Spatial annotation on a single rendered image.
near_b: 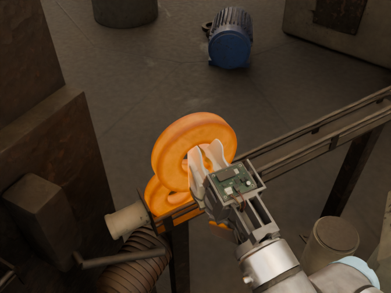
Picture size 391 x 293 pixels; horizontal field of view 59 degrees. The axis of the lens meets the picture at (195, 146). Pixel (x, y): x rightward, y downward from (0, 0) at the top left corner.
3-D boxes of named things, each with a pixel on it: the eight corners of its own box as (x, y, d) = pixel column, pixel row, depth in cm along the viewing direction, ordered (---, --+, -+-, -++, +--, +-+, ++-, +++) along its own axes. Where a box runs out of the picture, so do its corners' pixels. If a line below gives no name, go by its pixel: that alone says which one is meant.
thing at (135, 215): (108, 225, 82) (101, 211, 78) (144, 208, 84) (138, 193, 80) (116, 245, 78) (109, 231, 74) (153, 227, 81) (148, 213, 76)
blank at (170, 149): (142, 130, 55) (149, 142, 53) (227, 98, 59) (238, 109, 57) (157, 193, 65) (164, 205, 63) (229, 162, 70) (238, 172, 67)
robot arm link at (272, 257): (288, 272, 52) (242, 297, 49) (272, 244, 54) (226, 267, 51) (308, 258, 45) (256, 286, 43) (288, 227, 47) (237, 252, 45)
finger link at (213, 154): (212, 116, 57) (241, 161, 53) (207, 136, 62) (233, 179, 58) (195, 122, 56) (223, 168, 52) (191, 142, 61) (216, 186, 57)
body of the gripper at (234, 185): (247, 154, 52) (293, 225, 46) (235, 180, 59) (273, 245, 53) (201, 171, 49) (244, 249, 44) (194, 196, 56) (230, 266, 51)
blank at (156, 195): (169, 214, 89) (175, 224, 87) (130, 197, 77) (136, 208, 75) (212, 172, 87) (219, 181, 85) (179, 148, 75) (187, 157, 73)
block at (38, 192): (33, 256, 84) (-7, 193, 68) (57, 231, 90) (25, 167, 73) (66, 275, 81) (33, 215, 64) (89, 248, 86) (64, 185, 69)
